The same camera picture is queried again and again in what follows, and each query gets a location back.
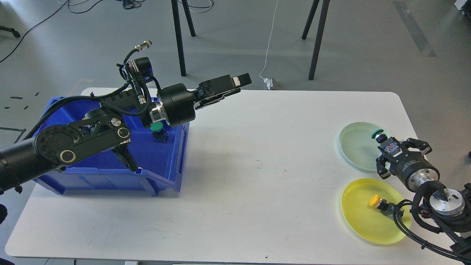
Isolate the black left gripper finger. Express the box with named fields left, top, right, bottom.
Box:
left=198, top=74, right=237, bottom=100
left=194, top=73, right=252, bottom=110

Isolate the black stand leg right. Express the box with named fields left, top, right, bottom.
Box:
left=301, top=0, right=330, bottom=81

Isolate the white power plug adapter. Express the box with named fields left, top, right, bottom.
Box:
left=263, top=78, right=284, bottom=91

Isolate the white cable on floor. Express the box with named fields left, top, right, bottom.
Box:
left=259, top=0, right=279, bottom=80

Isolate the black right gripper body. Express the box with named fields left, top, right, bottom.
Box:
left=385, top=151, right=440, bottom=192

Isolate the pale green plate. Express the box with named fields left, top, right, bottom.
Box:
left=339, top=122, right=390, bottom=172

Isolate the yellow plate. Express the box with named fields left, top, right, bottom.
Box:
left=340, top=178, right=405, bottom=245

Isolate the yellow push button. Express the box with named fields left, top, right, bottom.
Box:
left=368, top=194, right=398, bottom=221
left=82, top=111, right=98, bottom=124

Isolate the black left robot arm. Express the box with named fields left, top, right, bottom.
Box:
left=1, top=40, right=252, bottom=194

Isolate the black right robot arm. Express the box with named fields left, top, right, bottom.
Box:
left=369, top=130, right=470, bottom=265

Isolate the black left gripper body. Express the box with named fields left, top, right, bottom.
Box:
left=157, top=83, right=205, bottom=127

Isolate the blue plastic bin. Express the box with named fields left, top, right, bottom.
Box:
left=34, top=115, right=190, bottom=196

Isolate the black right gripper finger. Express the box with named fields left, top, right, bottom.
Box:
left=376, top=155, right=396, bottom=180
left=399, top=138, right=432, bottom=157

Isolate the black floor cable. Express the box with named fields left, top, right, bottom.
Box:
left=0, top=0, right=148, bottom=62

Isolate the green push button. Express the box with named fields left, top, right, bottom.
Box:
left=371, top=129, right=402, bottom=157
left=150, top=122, right=168, bottom=143

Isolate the yellow push button back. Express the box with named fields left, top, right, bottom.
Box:
left=82, top=111, right=98, bottom=124

